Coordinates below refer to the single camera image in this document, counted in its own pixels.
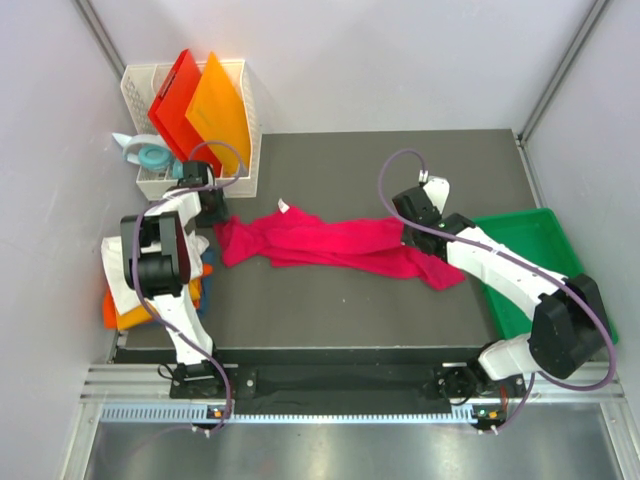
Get orange plastic folder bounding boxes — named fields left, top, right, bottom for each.
left=186, top=51, right=251, bottom=177

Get white plastic organizer basket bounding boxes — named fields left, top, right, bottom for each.
left=119, top=59, right=263, bottom=202

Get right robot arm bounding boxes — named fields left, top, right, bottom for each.
left=389, top=183, right=616, bottom=396

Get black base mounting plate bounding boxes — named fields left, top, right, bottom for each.
left=176, top=347, right=525, bottom=417

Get orange folded t shirt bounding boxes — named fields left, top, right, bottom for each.
left=102, top=277, right=199, bottom=331

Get green plastic tray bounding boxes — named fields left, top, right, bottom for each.
left=469, top=207, right=620, bottom=351

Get blue folded t shirt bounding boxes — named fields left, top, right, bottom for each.
left=196, top=248, right=216, bottom=317

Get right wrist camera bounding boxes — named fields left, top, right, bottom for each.
left=418, top=170, right=450, bottom=214

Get white folded t shirt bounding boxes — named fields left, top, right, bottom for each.
left=101, top=232, right=210, bottom=314

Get red plastic folder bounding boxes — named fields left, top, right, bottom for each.
left=148, top=49, right=203, bottom=163

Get white slotted cable duct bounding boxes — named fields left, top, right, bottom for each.
left=99, top=403, right=506, bottom=425

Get teal white headphones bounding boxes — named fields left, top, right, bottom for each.
left=112, top=133, right=184, bottom=179

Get magenta t shirt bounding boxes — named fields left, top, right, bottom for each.
left=213, top=201, right=465, bottom=291

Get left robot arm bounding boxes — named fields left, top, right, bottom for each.
left=120, top=161, right=231, bottom=398

